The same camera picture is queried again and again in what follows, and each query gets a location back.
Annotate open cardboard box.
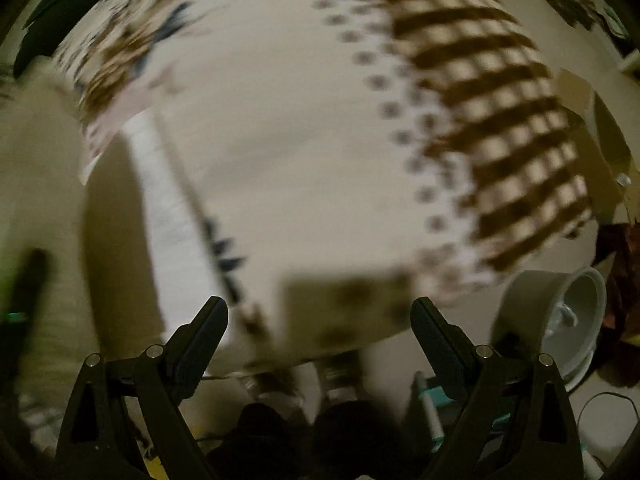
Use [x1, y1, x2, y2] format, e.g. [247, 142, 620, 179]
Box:
[556, 68, 639, 224]

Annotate teal and white rack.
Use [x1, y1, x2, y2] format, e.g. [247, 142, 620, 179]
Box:
[412, 372, 511, 453]

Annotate floral brown checkered blanket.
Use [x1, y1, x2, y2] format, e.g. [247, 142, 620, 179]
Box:
[54, 0, 590, 376]

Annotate dark red cloth pile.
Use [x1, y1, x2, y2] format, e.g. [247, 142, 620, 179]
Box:
[592, 223, 640, 347]

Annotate grey plastic bucket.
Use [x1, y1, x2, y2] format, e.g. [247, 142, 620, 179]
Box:
[491, 266, 606, 391]

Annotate white pants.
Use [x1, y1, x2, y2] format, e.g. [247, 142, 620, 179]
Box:
[1, 58, 164, 410]

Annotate black cable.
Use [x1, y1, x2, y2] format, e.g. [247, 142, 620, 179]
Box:
[576, 391, 640, 466]

